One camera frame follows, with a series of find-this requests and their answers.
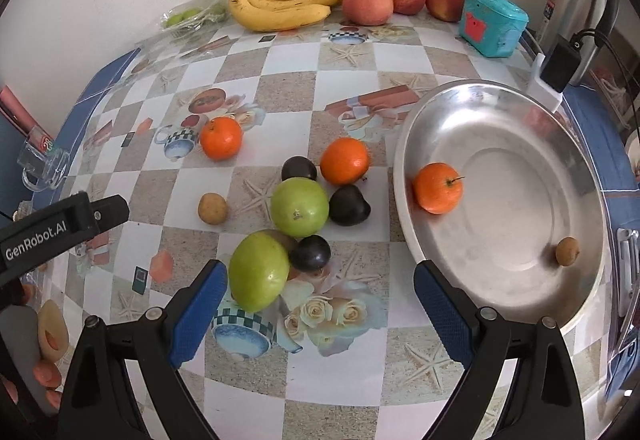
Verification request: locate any green mango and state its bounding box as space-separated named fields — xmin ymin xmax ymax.
xmin=270 ymin=178 xmax=329 ymax=238
xmin=228 ymin=231 xmax=290 ymax=313

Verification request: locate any small brown kiwi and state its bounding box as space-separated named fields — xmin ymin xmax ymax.
xmin=554 ymin=236 xmax=580 ymax=267
xmin=198 ymin=193 xmax=229 ymax=225

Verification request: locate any orange tangerine with stem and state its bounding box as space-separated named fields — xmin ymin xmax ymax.
xmin=412 ymin=163 xmax=464 ymax=215

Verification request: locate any dark plum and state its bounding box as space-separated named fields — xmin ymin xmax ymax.
xmin=288 ymin=235 xmax=331 ymax=273
xmin=329 ymin=185 xmax=371 ymax=226
xmin=281 ymin=156 xmax=318 ymax=181

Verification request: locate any human hand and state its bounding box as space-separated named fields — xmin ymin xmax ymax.
xmin=1 ymin=279 xmax=70 ymax=417

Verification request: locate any clear glass mug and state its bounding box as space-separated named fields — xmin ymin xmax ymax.
xmin=17 ymin=126 xmax=70 ymax=193

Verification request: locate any large steel plate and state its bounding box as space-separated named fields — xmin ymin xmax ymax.
xmin=393 ymin=80 xmax=606 ymax=329

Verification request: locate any checkered plastic table cover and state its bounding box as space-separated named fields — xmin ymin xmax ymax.
xmin=29 ymin=12 xmax=616 ymax=440

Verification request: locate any white phone stand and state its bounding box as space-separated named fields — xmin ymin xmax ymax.
xmin=602 ymin=226 xmax=640 ymax=401

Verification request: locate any blue plaid tablecloth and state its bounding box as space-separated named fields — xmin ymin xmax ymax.
xmin=0 ymin=46 xmax=640 ymax=401

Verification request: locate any plastic bag green fruit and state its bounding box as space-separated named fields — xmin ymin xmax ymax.
xmin=158 ymin=0 xmax=228 ymax=39

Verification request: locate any black power adapter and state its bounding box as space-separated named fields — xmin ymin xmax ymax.
xmin=540 ymin=36 xmax=582 ymax=93

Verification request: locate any teal toy house box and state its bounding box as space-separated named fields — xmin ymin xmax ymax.
xmin=459 ymin=0 xmax=529 ymax=58

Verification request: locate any pale red apple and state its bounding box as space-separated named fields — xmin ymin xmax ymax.
xmin=342 ymin=0 xmax=394 ymax=26

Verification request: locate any steel thermos kettle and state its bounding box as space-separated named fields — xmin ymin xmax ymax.
xmin=535 ymin=0 xmax=620 ymax=53

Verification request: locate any black cable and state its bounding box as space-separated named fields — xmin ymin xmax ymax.
xmin=569 ymin=28 xmax=640 ymax=131

